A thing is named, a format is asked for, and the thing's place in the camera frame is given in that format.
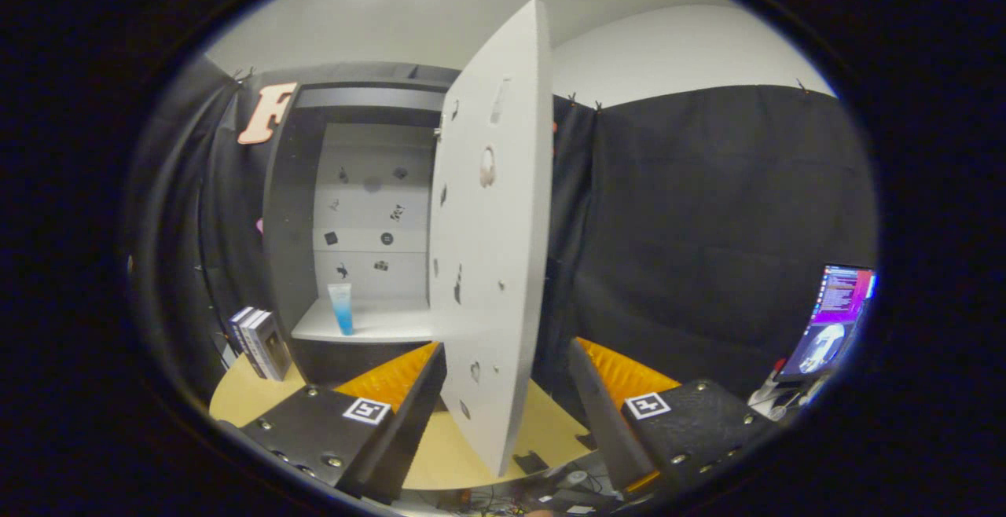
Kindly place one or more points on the computer monitor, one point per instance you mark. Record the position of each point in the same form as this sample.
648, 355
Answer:
833, 320

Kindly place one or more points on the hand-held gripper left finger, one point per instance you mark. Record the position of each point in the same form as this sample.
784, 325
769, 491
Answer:
401, 438

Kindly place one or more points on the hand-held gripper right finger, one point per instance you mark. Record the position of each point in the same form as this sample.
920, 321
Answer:
609, 423

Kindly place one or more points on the black backdrop cloth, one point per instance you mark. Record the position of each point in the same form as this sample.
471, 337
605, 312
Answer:
707, 210

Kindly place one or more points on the grey cabinet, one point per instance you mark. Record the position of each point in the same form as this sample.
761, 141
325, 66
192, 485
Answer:
287, 226

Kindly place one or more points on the white blue cosmetic tube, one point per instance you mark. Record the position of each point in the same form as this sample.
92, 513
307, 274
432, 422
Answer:
342, 313

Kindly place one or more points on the blue spine book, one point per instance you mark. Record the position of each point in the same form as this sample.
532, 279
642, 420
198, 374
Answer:
238, 328

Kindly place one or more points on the grey cover book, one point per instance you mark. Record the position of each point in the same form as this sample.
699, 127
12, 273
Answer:
275, 348

